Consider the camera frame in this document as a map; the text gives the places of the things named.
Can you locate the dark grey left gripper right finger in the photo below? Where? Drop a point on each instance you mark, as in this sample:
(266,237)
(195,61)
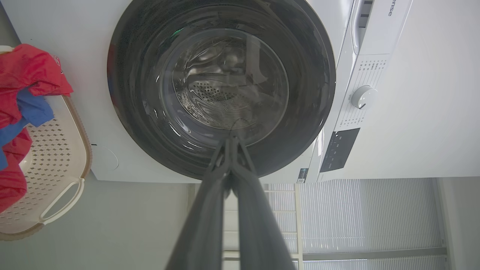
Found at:
(258,232)

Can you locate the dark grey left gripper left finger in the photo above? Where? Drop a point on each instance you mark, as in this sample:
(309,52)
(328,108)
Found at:
(202,225)

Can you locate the black round washer door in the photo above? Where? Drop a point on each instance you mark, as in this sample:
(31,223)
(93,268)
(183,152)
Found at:
(127,93)

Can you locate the white front-load washing machine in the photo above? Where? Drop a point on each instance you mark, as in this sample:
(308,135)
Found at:
(93,75)

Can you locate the small dark label sticker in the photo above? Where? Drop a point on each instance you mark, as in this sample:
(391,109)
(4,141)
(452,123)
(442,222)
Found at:
(302,175)

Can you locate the white window blinds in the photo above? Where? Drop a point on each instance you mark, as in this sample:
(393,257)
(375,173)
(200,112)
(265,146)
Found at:
(337,213)

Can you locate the black control display panel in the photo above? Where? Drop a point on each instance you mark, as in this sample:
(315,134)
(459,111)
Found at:
(339,150)

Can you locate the round drain filter cover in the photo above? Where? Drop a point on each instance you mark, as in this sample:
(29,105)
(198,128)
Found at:
(105,157)

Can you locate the steel washer drum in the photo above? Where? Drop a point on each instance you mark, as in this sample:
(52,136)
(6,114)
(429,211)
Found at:
(210,93)

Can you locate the cream perforated laundry basket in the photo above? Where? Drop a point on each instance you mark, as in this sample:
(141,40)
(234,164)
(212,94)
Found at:
(52,150)

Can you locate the white program knob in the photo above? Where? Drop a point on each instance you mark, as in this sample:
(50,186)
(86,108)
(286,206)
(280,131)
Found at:
(363,96)

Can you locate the blue garment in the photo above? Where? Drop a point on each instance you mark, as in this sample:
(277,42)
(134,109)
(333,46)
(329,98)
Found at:
(33,108)

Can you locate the white detergent drawer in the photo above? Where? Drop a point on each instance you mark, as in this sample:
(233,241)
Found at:
(386,33)

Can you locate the red garment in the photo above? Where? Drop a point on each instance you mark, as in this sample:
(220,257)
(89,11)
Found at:
(26,67)

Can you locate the white window frame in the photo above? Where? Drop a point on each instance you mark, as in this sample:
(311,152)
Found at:
(298,225)

